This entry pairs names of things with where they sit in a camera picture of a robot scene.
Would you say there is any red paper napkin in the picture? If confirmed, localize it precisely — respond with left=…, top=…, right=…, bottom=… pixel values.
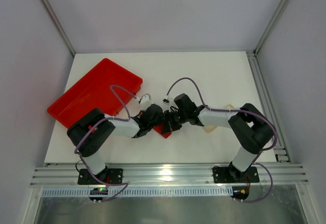
left=153, top=123, right=172, bottom=138

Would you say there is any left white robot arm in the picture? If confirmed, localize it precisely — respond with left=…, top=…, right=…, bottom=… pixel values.
left=67, top=104, right=164, bottom=185

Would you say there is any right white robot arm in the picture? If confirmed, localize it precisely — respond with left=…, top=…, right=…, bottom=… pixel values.
left=159, top=94, right=276, bottom=184

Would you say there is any cream utensil case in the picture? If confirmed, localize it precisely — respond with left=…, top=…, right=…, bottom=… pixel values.
left=203, top=104, right=234, bottom=133

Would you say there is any red plastic tray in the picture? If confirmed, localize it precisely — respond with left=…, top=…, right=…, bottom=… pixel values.
left=47, top=58, right=143, bottom=128

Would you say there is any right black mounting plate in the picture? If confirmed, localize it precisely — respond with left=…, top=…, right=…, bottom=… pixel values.
left=212, top=166, right=260, bottom=183

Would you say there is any black mounting plate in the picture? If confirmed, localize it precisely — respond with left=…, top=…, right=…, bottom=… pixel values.
left=212, top=166, right=260, bottom=183
left=77, top=168, right=123, bottom=185

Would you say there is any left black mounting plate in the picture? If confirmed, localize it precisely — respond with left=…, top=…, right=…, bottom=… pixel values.
left=77, top=168, right=123, bottom=185

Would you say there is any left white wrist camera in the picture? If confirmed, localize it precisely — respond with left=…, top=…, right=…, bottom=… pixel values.
left=138, top=93, right=152, bottom=106

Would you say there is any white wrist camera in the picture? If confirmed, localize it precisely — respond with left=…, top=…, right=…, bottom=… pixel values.
left=138, top=93, right=152, bottom=106
left=163, top=95, right=173, bottom=105

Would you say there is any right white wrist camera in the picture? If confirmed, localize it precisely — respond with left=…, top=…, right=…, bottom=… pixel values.
left=163, top=95, right=173, bottom=105

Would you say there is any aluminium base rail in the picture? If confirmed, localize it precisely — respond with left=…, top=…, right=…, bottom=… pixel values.
left=30, top=162, right=309, bottom=187

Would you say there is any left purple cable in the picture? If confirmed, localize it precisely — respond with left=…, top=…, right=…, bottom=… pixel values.
left=73, top=85, right=141, bottom=204

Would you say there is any purple cable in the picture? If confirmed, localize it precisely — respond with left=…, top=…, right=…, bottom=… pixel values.
left=73, top=85, right=141, bottom=204
left=165, top=77, right=278, bottom=204

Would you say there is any slotted white cable duct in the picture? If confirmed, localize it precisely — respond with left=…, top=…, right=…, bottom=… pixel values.
left=41, top=185, right=233, bottom=198

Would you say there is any right aluminium side rail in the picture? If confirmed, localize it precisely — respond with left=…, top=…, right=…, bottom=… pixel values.
left=246, top=50, right=292, bottom=164

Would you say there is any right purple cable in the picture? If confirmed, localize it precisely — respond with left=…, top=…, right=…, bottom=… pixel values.
left=165, top=77, right=278, bottom=204

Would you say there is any left aluminium frame post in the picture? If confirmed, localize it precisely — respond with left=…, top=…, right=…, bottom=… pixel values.
left=39, top=0, right=76, bottom=57

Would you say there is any aluminium frame post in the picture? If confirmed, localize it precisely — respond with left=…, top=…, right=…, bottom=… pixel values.
left=254, top=0, right=290, bottom=55
left=39, top=0, right=76, bottom=57

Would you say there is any right aluminium frame post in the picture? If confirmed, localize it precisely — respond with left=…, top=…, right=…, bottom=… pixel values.
left=254, top=0, right=290, bottom=55

